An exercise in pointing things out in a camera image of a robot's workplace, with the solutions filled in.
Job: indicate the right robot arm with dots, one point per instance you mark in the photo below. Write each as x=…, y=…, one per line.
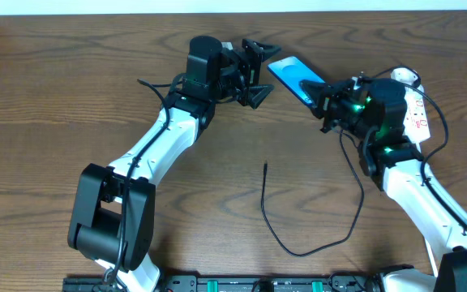
x=386, y=115

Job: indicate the blue smartphone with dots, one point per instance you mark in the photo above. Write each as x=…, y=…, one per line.
x=291, y=72

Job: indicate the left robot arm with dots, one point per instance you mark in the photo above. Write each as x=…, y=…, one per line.
x=112, y=220

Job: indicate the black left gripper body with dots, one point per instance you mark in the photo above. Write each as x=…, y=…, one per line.
x=250, y=72

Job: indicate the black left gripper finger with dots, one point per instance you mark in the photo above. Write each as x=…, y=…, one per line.
x=256, y=95
x=262, y=52

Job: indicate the white USB charger plug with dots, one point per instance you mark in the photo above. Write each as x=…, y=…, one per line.
x=406, y=76

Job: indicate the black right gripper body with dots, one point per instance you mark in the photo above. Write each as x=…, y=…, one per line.
x=327, y=105

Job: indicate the white power strip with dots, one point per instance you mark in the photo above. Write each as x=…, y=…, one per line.
x=415, y=122

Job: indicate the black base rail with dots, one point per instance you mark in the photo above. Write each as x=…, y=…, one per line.
x=338, y=282

